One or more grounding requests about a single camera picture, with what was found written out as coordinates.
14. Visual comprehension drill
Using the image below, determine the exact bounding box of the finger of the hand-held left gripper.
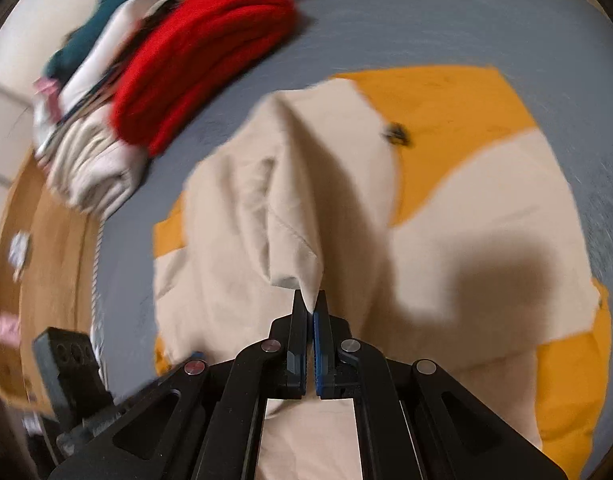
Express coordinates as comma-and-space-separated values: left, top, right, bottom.
32, 327, 124, 460

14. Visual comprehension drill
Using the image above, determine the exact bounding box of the cream folded fleece blanket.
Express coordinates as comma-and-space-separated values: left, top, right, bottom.
47, 110, 151, 220

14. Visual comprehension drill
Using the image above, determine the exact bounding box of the white folded clothes pile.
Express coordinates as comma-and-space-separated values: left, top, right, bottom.
33, 0, 192, 151

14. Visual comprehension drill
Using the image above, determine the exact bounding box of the beige and yellow hooded jacket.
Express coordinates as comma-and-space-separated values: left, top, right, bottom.
151, 64, 613, 480

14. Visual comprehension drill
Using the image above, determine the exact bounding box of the grey table mat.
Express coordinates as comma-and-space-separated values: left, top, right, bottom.
90, 0, 613, 378

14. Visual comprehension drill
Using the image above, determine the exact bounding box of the white tissue packet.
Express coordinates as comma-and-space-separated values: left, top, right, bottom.
8, 231, 33, 270

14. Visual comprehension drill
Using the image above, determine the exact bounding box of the wooden bed frame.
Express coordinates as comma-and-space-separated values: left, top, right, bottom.
0, 157, 107, 413

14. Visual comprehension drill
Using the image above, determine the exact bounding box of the pink packet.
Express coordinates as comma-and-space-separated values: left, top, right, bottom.
0, 311, 21, 347

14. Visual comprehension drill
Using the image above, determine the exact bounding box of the teal shark plush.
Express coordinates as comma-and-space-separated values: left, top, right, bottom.
43, 0, 240, 83

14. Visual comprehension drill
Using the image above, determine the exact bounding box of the red folded blanket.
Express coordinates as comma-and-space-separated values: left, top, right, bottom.
110, 0, 301, 157

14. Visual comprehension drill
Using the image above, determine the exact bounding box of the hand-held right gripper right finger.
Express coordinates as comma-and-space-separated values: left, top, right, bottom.
313, 289, 570, 480

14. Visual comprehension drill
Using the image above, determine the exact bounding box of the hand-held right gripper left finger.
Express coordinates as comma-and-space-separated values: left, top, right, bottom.
49, 289, 308, 480

